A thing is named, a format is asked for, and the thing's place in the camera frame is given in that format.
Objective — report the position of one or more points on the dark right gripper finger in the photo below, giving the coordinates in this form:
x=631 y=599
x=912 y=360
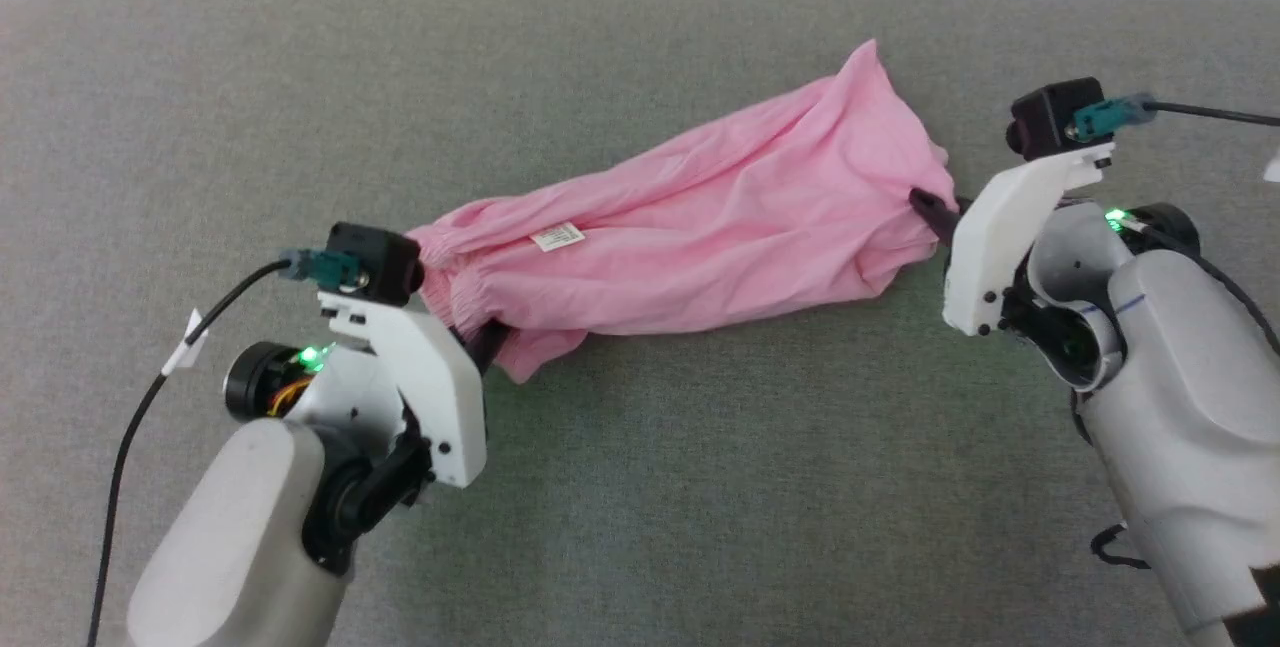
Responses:
x=935 y=212

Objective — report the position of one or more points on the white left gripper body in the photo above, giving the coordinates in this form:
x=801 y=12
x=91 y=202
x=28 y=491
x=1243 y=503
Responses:
x=430 y=377

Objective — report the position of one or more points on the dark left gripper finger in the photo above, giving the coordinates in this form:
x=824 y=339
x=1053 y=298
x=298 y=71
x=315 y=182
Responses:
x=488 y=345

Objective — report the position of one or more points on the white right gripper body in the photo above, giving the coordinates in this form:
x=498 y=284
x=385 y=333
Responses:
x=1000 y=227

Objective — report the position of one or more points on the pink garment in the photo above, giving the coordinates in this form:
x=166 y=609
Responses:
x=700 y=227

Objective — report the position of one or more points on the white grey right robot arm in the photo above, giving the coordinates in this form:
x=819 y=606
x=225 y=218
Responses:
x=1180 y=377

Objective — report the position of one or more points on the grey fabric sofa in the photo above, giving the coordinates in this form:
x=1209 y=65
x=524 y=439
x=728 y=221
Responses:
x=700 y=487

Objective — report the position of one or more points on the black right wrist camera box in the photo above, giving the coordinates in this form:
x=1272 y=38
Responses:
x=1050 y=117

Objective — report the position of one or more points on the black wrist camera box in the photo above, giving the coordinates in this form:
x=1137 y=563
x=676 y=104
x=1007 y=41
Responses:
x=1050 y=117
x=375 y=262

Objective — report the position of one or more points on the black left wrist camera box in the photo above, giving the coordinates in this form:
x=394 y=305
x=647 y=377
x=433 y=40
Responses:
x=375 y=262

